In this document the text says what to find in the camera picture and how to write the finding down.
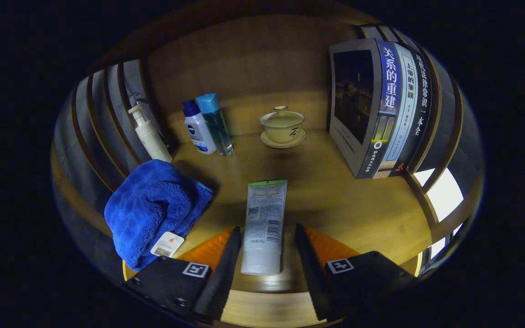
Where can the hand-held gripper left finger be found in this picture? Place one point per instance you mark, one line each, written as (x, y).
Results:
(223, 278)

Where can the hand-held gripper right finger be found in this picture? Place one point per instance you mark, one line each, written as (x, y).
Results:
(312, 278)

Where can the blue towel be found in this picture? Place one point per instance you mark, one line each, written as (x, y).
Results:
(153, 205)

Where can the white pump bottle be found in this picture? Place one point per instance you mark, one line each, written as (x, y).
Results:
(153, 141)

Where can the white bottle with blue cap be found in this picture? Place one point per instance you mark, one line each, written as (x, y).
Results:
(198, 134)

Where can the beige lidded tea cup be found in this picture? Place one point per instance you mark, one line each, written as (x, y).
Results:
(283, 130)

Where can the wooden cabinet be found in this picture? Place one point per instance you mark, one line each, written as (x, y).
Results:
(253, 59)

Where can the white table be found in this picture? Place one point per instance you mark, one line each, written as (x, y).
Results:
(445, 193)

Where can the white tube with green end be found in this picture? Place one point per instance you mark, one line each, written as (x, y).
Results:
(265, 228)

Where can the grey book with blue spine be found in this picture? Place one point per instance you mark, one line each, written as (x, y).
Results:
(353, 95)

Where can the wooden countertop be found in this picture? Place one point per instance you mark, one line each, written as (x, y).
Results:
(335, 205)

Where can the beige saucer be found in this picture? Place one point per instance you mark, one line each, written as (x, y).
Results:
(290, 145)

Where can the clear teal bottle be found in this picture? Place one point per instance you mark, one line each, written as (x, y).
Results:
(217, 125)

